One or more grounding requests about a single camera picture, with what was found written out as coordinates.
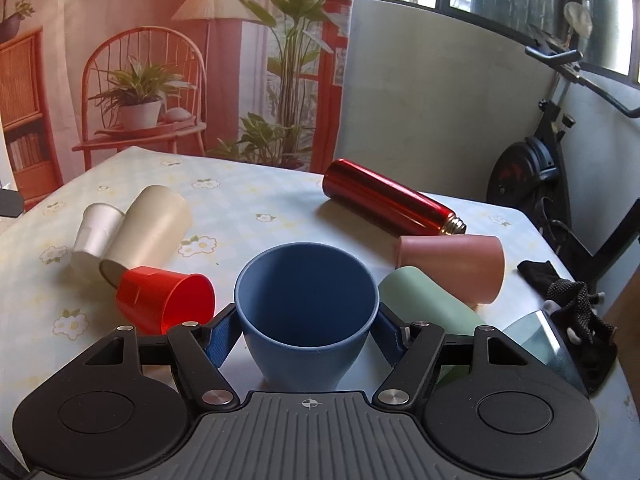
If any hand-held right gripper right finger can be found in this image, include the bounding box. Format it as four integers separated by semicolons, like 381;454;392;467
371;304;526;404

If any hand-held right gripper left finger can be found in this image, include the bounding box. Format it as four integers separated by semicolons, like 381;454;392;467
84;303;242;407

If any blue cup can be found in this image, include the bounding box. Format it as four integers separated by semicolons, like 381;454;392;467
234;242;381;392

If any green cup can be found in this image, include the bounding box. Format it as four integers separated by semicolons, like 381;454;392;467
377;266;487;390

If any red plastic cup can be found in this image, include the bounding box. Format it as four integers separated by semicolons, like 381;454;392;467
116;266;216;335

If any pink cup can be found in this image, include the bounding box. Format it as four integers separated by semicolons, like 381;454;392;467
397;234;506;306

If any beige cup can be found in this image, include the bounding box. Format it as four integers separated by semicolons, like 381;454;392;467
98;185;193;286

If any white plastic cup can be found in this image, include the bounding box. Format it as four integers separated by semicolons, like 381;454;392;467
70;203;126;284

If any red metal bottle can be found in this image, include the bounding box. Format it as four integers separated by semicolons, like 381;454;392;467
322;158;467;236

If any silver metal object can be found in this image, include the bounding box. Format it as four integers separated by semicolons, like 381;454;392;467
501;310;583;383

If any black glove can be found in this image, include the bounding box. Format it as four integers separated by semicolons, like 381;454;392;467
517;260;618;394

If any black exercise bike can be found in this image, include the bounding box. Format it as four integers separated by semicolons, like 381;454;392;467
486;2;640;291

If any printed backdrop cloth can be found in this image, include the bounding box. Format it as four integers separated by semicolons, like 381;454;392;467
0;0;357;211

